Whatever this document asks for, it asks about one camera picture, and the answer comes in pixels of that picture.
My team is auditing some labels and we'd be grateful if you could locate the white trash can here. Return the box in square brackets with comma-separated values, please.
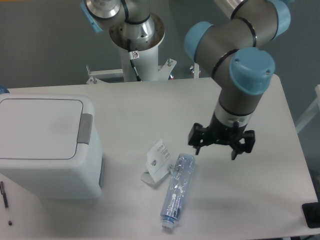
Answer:
[0, 93, 103, 199]

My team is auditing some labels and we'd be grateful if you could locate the crushed blue plastic bottle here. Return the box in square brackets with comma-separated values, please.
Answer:
[160, 153, 196, 231]

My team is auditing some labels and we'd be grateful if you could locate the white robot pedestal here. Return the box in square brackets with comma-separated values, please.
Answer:
[109, 13, 165, 82]

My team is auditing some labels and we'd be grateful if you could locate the white frame at right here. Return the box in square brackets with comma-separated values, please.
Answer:
[295, 84, 320, 134]

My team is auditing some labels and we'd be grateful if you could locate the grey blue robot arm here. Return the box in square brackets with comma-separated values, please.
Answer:
[80, 0, 291, 159]

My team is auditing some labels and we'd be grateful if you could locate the black device at table edge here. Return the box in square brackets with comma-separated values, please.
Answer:
[301, 202, 320, 229]

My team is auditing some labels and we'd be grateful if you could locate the white crumpled paper package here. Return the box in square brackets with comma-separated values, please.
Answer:
[140, 139, 174, 186]

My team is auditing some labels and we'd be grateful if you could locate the blue object at left edge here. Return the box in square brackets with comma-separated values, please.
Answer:
[0, 85, 10, 95]

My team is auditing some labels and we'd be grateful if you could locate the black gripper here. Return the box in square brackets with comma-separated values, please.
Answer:
[188, 113, 256, 160]

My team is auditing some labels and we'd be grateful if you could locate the black pen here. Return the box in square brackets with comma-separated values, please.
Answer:
[0, 181, 13, 227]

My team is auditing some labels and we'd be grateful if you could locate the white metal base frame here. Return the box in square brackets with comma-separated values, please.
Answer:
[86, 58, 202, 85]

